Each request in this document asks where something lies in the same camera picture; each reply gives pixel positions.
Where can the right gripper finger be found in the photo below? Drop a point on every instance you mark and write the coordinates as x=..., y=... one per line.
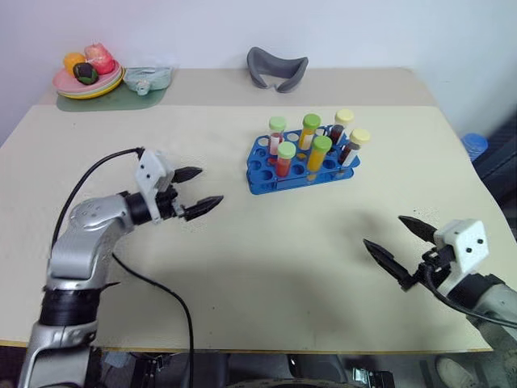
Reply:
x=383, y=258
x=418, y=229

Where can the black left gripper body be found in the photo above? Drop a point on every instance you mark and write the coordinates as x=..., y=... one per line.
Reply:
x=167, y=204

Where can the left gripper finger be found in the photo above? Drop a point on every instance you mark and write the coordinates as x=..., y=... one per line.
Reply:
x=204, y=206
x=187, y=174

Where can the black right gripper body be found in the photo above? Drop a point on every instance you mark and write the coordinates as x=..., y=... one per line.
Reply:
x=438, y=258

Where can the red tube green cap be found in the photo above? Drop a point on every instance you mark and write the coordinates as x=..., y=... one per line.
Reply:
x=278, y=123
x=285, y=151

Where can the brown tube yellow cap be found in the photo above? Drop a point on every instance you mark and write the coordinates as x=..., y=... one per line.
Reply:
x=344, y=117
x=359, y=136

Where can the yellow tube green cap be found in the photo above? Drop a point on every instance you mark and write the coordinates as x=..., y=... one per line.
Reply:
x=321, y=145
x=311, y=121

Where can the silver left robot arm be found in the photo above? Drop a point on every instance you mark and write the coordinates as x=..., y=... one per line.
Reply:
x=89, y=218

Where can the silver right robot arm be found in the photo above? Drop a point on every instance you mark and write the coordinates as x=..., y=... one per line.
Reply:
x=501, y=299

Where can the blue test tube rack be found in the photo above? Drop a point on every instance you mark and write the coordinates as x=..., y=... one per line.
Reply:
x=266, y=188

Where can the green place mat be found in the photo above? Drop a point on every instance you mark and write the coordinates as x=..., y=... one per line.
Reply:
x=133, y=101

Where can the blue ribbed plastic lid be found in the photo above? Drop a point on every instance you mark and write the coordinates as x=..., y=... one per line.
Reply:
x=474, y=144

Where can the light green fabric pouch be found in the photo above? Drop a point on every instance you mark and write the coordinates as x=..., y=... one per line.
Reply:
x=157, y=77

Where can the black office chair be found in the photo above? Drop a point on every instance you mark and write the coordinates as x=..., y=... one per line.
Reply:
x=501, y=161

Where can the white sneaker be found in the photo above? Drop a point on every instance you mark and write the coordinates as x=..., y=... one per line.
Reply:
x=454, y=374

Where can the yellow plate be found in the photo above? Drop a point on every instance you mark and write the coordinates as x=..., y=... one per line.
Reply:
x=110, y=87

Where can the black metal clamp under table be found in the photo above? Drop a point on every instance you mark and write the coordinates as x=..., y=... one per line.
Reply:
x=373, y=379

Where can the dark rounded shape under table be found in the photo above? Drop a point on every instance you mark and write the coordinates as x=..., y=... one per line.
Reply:
x=319, y=365

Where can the grey foam face pad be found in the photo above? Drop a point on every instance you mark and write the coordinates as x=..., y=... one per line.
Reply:
x=258, y=62

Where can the light green plate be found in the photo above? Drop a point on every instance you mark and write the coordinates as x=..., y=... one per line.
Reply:
x=78, y=94

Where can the dark green round fruit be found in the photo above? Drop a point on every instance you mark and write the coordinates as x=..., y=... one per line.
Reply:
x=85, y=73

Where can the pink apple in foam net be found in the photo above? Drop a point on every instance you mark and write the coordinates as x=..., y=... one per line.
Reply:
x=99, y=58

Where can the pink plate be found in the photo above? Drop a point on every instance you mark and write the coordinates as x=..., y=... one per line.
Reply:
x=62, y=81

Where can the orange fruit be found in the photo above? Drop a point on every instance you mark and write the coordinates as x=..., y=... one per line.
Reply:
x=72, y=60

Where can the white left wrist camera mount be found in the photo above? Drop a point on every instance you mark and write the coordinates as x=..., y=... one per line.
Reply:
x=151, y=167

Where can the black metal bracket under table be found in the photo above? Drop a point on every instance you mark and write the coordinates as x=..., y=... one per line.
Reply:
x=151, y=368

